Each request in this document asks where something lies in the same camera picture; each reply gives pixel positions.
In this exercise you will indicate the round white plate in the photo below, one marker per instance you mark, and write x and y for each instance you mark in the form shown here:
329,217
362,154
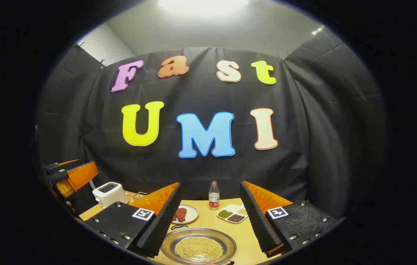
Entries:
192,213

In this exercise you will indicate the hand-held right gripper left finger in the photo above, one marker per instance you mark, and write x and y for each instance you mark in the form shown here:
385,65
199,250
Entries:
164,224

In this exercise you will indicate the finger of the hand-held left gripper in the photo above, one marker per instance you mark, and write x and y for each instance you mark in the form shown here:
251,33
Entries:
81,175

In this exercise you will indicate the white toaster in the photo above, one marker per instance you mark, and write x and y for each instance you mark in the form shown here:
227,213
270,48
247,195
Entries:
110,195

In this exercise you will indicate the white divided bean dish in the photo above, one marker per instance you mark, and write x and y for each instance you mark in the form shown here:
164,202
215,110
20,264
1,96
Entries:
232,214

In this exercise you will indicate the stainless steel pot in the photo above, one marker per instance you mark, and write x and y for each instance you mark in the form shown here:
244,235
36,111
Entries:
168,246

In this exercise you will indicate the clear plastic water bottle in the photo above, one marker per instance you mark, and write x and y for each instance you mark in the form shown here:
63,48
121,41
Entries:
214,198

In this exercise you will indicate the red raw meat slice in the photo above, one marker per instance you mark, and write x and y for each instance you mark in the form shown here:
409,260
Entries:
177,216
183,213

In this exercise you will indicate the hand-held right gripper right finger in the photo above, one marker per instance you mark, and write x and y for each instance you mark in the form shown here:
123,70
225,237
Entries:
256,221

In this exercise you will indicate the pile of yellow soybeans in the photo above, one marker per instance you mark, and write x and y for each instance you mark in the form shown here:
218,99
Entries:
199,249

